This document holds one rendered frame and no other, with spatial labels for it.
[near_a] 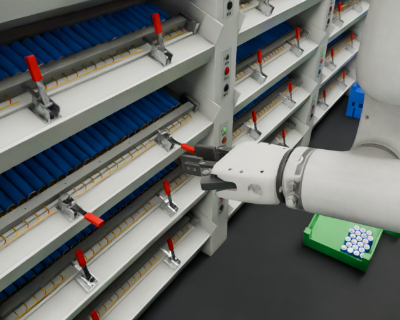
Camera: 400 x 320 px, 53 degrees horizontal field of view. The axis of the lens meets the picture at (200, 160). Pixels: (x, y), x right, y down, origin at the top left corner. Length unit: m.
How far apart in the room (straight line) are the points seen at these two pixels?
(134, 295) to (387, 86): 0.83
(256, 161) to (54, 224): 0.37
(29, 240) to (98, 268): 0.22
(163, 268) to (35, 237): 0.49
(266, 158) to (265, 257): 0.78
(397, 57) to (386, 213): 0.17
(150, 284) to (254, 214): 0.51
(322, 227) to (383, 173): 0.93
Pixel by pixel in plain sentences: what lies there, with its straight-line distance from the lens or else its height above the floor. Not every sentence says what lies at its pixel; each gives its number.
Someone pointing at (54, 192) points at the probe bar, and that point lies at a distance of 0.74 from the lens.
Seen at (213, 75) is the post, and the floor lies 0.60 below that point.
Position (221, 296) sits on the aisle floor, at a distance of 1.20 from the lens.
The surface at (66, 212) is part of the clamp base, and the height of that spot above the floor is 0.50.
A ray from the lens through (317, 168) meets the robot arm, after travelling 0.50.
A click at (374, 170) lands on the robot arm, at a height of 0.70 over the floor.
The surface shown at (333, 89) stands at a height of 0.11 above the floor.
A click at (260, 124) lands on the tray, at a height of 0.30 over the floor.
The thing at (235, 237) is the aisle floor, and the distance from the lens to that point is 1.36.
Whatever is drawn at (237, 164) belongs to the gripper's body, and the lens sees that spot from 0.55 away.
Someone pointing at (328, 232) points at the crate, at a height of 0.03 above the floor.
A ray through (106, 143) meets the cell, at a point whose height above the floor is 0.53.
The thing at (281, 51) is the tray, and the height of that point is 0.51.
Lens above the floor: 0.96
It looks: 35 degrees down
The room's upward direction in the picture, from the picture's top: straight up
